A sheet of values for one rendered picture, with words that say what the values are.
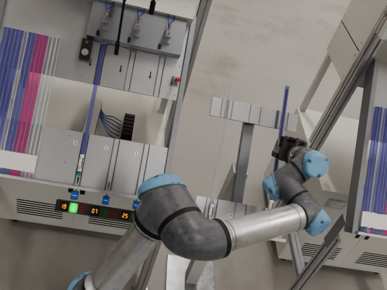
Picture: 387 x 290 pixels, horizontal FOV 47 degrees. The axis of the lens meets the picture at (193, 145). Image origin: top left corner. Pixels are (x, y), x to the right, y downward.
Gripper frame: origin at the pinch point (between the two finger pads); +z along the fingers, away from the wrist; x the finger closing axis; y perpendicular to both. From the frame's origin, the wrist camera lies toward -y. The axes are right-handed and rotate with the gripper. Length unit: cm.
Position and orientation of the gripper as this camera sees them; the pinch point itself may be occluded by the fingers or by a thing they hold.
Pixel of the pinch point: (277, 153)
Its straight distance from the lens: 163.5
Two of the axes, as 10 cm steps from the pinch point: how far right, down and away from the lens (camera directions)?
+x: -9.7, -1.9, -1.5
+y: 2.0, -9.7, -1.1
